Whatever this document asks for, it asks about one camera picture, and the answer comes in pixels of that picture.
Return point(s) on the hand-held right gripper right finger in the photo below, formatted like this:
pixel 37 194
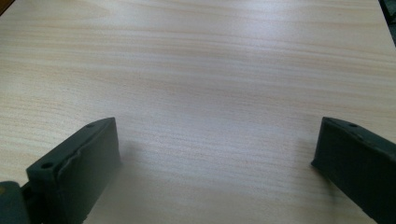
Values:
pixel 358 161

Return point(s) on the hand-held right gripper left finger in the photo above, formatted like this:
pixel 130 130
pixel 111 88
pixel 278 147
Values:
pixel 81 174

